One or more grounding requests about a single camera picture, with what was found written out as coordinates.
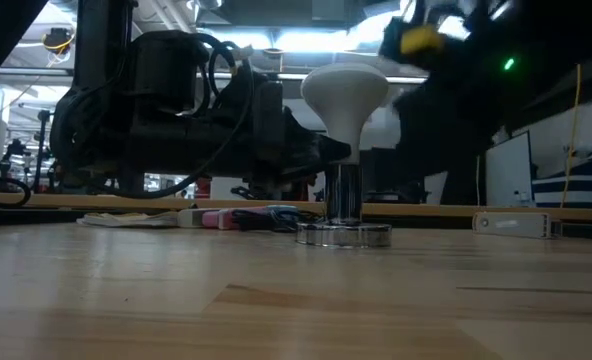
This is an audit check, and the light wooden desk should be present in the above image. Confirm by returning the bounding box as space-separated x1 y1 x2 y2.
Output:
0 192 592 224

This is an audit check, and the brown paper notebook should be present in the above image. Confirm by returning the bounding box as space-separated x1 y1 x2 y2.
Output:
75 210 180 229

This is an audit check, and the pink white stapler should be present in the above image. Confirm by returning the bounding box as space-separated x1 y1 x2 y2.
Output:
177 206 240 232

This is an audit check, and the black aluminium table frame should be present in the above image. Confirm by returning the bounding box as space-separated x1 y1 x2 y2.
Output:
0 204 592 232

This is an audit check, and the black lamp power cord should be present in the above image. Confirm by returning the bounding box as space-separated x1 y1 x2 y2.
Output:
230 206 326 234

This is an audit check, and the thick black looped cable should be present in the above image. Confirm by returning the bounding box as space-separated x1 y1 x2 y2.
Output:
0 173 32 209

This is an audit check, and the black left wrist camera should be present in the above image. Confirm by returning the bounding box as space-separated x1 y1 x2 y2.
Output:
130 29 212 119

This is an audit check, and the blue white striped box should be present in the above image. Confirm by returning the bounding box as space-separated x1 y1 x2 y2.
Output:
531 142 592 210

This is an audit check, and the white board panel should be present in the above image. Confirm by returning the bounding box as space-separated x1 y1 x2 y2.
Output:
484 130 534 208

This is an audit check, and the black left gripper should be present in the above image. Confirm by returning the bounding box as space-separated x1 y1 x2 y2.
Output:
125 64 351 194

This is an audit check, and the hanging yellow cable reel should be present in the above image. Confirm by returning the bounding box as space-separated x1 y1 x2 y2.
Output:
42 27 73 56

